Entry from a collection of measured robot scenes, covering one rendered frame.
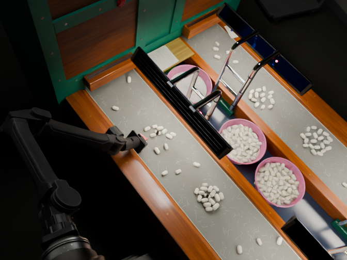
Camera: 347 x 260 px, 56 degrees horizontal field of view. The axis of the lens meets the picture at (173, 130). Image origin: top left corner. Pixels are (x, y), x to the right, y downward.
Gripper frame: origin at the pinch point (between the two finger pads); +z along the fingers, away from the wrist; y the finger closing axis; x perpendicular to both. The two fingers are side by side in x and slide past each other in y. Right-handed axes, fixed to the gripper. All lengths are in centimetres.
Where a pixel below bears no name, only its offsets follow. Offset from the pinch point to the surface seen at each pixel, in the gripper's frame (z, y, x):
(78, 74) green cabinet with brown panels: -13.7, 44.9, -1.9
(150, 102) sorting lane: 15.0, 18.0, -7.7
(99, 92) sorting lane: 0.3, 38.5, 4.1
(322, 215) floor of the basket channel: 47, -85, -25
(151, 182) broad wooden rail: -8.1, -19.2, 8.2
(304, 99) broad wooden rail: 73, -32, -58
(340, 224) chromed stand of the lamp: 45, -92, -30
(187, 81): 36.8, 17.6, -23.9
